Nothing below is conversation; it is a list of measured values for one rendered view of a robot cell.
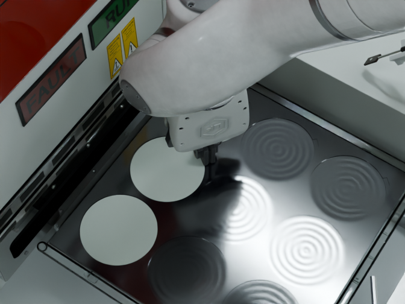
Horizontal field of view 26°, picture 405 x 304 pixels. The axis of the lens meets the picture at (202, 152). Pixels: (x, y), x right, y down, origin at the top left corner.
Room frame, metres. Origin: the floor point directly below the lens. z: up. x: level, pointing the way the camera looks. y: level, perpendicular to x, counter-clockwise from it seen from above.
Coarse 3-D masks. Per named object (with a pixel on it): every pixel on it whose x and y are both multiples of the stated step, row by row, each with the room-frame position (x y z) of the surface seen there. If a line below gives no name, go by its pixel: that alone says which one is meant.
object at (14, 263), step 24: (120, 96) 0.66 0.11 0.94; (96, 120) 0.62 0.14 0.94; (120, 120) 0.67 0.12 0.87; (120, 144) 0.64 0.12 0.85; (72, 168) 0.56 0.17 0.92; (96, 168) 0.60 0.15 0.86; (48, 192) 0.52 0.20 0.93; (72, 192) 0.55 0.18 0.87; (24, 216) 0.48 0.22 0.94; (48, 216) 0.52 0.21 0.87; (0, 240) 0.45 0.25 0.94; (24, 240) 0.48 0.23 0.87; (0, 264) 0.44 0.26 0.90
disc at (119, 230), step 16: (96, 208) 0.51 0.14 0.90; (112, 208) 0.51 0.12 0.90; (128, 208) 0.51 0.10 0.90; (144, 208) 0.51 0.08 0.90; (96, 224) 0.49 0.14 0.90; (112, 224) 0.49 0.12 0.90; (128, 224) 0.49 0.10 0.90; (144, 224) 0.49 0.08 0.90; (96, 240) 0.47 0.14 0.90; (112, 240) 0.47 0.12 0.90; (128, 240) 0.47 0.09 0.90; (144, 240) 0.47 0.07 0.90; (96, 256) 0.45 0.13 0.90; (112, 256) 0.45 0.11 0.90; (128, 256) 0.45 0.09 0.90
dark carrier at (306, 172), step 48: (240, 144) 0.61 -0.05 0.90; (288, 144) 0.61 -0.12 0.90; (336, 144) 0.61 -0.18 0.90; (96, 192) 0.54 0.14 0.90; (240, 192) 0.54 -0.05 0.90; (288, 192) 0.54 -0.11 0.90; (336, 192) 0.54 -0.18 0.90; (384, 192) 0.54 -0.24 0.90; (192, 240) 0.47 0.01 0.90; (240, 240) 0.47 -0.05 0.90; (288, 240) 0.47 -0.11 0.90; (336, 240) 0.47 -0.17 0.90; (144, 288) 0.40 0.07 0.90; (192, 288) 0.40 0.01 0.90; (240, 288) 0.40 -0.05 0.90; (288, 288) 0.40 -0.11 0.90; (336, 288) 0.40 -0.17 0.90
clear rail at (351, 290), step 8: (400, 200) 0.53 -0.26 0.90; (400, 208) 0.51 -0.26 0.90; (392, 216) 0.50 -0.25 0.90; (400, 216) 0.50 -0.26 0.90; (392, 224) 0.49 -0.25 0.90; (384, 232) 0.48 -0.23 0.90; (392, 232) 0.48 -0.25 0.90; (376, 240) 0.47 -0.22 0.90; (384, 240) 0.47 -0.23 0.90; (376, 248) 0.46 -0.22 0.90; (368, 256) 0.44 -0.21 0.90; (376, 256) 0.45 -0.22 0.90; (360, 264) 0.44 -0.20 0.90; (368, 264) 0.43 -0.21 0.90; (360, 272) 0.42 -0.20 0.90; (368, 272) 0.43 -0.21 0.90; (352, 280) 0.41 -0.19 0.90; (360, 280) 0.41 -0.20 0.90; (352, 288) 0.40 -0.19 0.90; (344, 296) 0.39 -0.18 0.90; (352, 296) 0.39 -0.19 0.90
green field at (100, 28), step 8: (120, 0) 0.69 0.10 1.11; (128, 0) 0.70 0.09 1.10; (136, 0) 0.71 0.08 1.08; (112, 8) 0.67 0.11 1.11; (120, 8) 0.68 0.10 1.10; (128, 8) 0.70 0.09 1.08; (104, 16) 0.66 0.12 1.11; (112, 16) 0.67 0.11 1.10; (120, 16) 0.68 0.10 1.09; (96, 24) 0.65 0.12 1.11; (104, 24) 0.66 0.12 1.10; (112, 24) 0.67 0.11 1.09; (96, 32) 0.65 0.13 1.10; (104, 32) 0.66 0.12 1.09; (96, 40) 0.64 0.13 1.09
